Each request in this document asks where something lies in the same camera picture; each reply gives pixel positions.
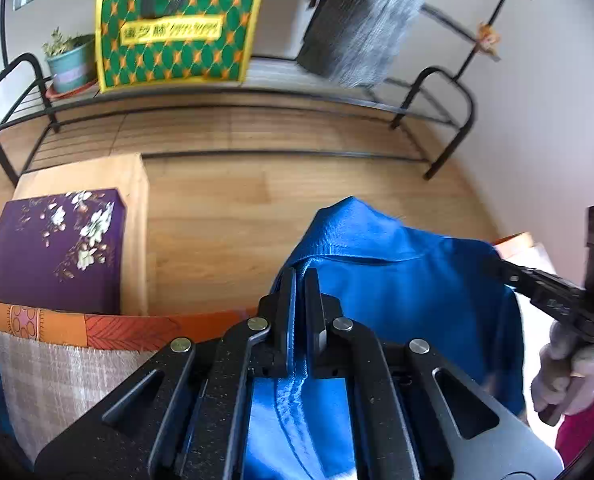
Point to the grey plaid coat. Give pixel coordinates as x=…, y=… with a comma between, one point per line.
x=362, y=25

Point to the purple floral box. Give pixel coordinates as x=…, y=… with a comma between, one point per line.
x=37, y=270

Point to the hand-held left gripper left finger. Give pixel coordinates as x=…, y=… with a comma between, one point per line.
x=272, y=340

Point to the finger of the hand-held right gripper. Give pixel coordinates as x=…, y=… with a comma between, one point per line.
x=522, y=277

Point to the person's right forearm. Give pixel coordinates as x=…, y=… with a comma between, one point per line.
x=582, y=435

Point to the person's right hand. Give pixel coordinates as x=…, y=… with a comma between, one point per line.
x=584, y=380

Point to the black metal clothes rack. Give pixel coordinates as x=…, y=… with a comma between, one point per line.
x=277, y=152

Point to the white and blue work jacket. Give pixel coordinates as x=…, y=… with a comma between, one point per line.
x=402, y=285

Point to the small potted plant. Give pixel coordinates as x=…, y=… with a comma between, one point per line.
x=69, y=72

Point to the yellow green patterned bag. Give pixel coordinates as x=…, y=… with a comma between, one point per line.
x=177, y=60

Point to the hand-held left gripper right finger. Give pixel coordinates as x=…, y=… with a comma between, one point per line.
x=327, y=345

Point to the checked bed mattress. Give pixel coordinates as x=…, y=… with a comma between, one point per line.
x=52, y=385

